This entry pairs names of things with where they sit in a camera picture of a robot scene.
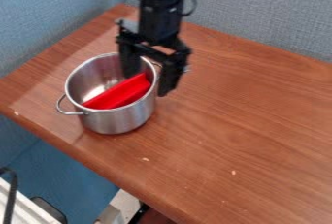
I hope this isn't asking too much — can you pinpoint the stainless steel pot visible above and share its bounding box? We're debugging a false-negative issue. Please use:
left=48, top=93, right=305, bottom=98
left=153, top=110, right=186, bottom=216
left=56, top=53, right=158, bottom=135

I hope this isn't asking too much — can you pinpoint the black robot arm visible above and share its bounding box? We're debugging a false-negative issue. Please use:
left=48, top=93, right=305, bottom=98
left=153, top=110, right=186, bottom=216
left=117, top=0, right=191, bottom=97

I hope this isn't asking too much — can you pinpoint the table leg frame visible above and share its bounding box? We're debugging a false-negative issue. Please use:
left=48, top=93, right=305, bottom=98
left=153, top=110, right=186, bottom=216
left=95, top=188, right=174, bottom=224

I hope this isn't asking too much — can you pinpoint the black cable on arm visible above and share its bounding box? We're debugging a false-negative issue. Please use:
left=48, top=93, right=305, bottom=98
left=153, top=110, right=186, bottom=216
left=179, top=0, right=198, bottom=17

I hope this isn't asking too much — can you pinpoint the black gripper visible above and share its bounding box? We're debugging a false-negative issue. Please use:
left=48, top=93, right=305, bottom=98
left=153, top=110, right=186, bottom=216
left=117, top=0, right=191, bottom=97

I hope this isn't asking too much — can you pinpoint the dark chair part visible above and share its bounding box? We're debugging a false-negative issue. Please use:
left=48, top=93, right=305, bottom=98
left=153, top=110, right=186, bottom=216
left=31, top=197, right=67, bottom=224

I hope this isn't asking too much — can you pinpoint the red block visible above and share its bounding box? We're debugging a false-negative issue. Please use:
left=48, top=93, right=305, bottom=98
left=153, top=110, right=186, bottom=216
left=82, top=73, right=151, bottom=110

